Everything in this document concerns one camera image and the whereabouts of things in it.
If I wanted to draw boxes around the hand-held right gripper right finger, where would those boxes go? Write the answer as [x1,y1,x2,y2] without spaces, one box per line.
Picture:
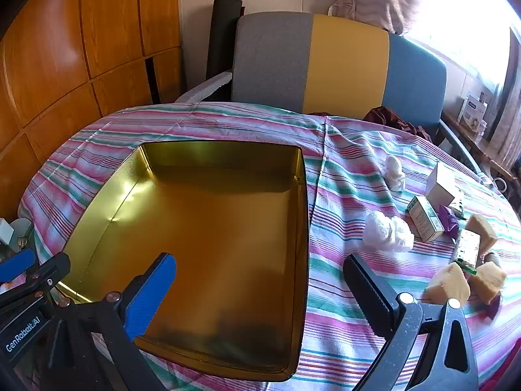
[343,253,480,391]

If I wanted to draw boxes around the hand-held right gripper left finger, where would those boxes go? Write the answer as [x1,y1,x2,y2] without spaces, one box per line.
[41,252,178,391]

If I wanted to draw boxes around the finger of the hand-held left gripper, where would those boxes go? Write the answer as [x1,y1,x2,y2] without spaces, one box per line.
[0,252,71,309]
[0,249,36,284]

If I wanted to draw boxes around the white plastic-wrapped bundle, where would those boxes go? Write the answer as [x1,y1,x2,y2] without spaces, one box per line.
[363,211,415,252]

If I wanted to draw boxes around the green and white box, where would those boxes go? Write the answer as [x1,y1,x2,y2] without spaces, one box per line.
[406,195,445,243]

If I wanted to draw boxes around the gold metal tin tray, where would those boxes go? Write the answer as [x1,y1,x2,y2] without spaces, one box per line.
[53,142,309,383]

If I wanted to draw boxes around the purple wrapper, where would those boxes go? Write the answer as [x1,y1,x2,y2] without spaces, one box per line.
[437,205,460,237]
[484,293,503,320]

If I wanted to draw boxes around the white figurine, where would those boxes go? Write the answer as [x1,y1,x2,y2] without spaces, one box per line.
[385,155,406,191]

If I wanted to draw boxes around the white cardboard box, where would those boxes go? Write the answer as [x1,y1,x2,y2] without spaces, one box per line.
[425,162,457,206]

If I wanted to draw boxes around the grey plastic container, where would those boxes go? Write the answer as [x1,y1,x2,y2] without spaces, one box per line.
[0,217,35,259]

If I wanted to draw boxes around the striped bed sheet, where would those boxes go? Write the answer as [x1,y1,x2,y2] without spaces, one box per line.
[18,102,517,391]

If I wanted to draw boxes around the maroon cloth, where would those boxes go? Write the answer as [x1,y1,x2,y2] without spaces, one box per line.
[362,106,434,141]

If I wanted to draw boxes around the wooden side table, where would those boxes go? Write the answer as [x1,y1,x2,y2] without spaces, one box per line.
[442,110,521,180]

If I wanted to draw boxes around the white carton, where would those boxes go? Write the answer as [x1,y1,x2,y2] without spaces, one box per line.
[456,94,489,131]

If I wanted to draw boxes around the wooden wardrobe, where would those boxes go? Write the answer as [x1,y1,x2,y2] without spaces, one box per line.
[0,0,184,221]

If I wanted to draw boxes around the grey yellow blue headboard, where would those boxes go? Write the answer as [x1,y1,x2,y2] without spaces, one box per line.
[231,11,447,131]

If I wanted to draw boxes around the black rolled mat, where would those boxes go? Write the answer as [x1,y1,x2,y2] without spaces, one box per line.
[205,0,245,82]

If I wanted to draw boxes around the metal bed rail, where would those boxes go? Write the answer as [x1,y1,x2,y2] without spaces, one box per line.
[437,120,483,174]

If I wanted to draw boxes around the white padded rail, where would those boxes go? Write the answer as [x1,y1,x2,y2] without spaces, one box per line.
[175,70,233,103]

